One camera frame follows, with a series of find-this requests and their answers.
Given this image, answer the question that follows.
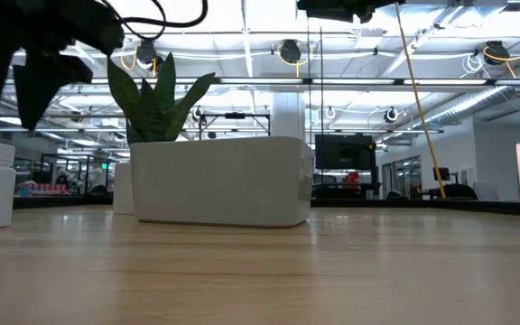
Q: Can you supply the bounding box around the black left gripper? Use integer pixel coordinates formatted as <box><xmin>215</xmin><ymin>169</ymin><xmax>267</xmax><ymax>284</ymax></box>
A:
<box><xmin>0</xmin><ymin>0</ymin><xmax>125</xmax><ymax>133</ymax></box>

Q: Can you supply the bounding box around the grey plastic basket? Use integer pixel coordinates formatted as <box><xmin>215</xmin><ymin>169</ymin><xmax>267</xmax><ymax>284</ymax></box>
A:
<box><xmin>129</xmin><ymin>135</ymin><xmax>316</xmax><ymax>229</ymax></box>

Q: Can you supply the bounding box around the pink and blue box row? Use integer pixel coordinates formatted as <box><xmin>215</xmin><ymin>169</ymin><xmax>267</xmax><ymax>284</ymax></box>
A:
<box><xmin>18</xmin><ymin>181</ymin><xmax>68</xmax><ymax>197</ymax></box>

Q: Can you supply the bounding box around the green snake plant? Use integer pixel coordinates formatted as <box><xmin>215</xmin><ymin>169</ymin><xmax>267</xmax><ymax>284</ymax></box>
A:
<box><xmin>107</xmin><ymin>52</ymin><xmax>217</xmax><ymax>145</ymax></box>

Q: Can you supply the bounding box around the white plant pot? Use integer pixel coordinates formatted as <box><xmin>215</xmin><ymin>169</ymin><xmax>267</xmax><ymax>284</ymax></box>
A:
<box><xmin>112</xmin><ymin>162</ymin><xmax>135</xmax><ymax>216</ymax></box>

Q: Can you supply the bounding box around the long ceiling light strip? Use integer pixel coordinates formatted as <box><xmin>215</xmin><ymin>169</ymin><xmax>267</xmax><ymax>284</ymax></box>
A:
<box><xmin>90</xmin><ymin>77</ymin><xmax>520</xmax><ymax>87</ymax></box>

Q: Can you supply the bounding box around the black monitor on stand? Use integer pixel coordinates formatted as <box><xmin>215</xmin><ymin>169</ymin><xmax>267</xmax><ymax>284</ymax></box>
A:
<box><xmin>314</xmin><ymin>134</ymin><xmax>377</xmax><ymax>172</ymax></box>

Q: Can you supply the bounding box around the dark office chair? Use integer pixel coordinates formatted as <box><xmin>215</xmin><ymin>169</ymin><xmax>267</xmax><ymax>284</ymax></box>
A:
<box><xmin>442</xmin><ymin>183</ymin><xmax>478</xmax><ymax>200</ymax></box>

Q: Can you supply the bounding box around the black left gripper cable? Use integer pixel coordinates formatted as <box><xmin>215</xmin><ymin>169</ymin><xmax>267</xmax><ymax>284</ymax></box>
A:
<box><xmin>99</xmin><ymin>0</ymin><xmax>209</xmax><ymax>42</ymax></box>

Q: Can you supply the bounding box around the black distant rig frame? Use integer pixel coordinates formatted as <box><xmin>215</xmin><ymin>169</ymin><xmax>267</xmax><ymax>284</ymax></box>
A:
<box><xmin>199</xmin><ymin>112</ymin><xmax>272</xmax><ymax>135</ymax></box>

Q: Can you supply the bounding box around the black hanging cable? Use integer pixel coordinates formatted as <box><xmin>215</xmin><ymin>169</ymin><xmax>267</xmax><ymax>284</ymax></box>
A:
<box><xmin>319</xmin><ymin>24</ymin><xmax>325</xmax><ymax>200</ymax></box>
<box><xmin>306</xmin><ymin>20</ymin><xmax>311</xmax><ymax>200</ymax></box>

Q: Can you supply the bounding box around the yellow hanging cable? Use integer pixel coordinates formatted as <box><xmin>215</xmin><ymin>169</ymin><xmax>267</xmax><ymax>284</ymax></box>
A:
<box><xmin>394</xmin><ymin>2</ymin><xmax>447</xmax><ymax>200</ymax></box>

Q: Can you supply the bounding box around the black aluminium table frame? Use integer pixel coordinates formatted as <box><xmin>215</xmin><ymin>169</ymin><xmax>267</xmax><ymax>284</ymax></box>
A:
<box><xmin>13</xmin><ymin>193</ymin><xmax>520</xmax><ymax>218</ymax></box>

